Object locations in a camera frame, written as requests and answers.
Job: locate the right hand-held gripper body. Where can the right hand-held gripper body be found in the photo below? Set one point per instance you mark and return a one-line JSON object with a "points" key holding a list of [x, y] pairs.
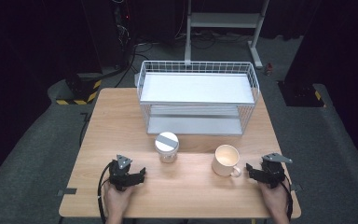
{"points": [[272, 171]]}

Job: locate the grey tape strip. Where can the grey tape strip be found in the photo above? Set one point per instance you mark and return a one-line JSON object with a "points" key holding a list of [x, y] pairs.
{"points": [[66, 192], [296, 187]]}

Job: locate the black equipment tower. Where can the black equipment tower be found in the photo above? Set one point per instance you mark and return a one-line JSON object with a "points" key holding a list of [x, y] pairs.
{"points": [[118, 31]]}

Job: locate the white metal stand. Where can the white metal stand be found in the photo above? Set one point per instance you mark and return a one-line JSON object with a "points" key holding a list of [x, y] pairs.
{"points": [[225, 20]]}

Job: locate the person's left hand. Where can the person's left hand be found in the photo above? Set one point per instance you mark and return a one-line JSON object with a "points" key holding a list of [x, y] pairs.
{"points": [[117, 199]]}

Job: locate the small red object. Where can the small red object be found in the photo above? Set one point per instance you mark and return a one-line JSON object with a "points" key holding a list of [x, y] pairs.
{"points": [[268, 69]]}

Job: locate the person's right hand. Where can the person's right hand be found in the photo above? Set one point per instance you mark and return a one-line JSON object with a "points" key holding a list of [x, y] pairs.
{"points": [[275, 199]]}

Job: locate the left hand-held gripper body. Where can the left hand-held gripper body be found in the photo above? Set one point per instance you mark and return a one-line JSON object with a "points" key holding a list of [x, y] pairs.
{"points": [[120, 175]]}

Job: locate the glass jar with white lid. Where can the glass jar with white lid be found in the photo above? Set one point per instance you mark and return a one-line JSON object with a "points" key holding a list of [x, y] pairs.
{"points": [[167, 146]]}

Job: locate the black yellow striped stand base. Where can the black yellow striped stand base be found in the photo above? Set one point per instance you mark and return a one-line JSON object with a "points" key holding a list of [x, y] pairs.
{"points": [[303, 95], [79, 90]]}

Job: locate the cream ceramic mug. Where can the cream ceramic mug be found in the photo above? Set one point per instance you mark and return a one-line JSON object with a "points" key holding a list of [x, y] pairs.
{"points": [[225, 161]]}

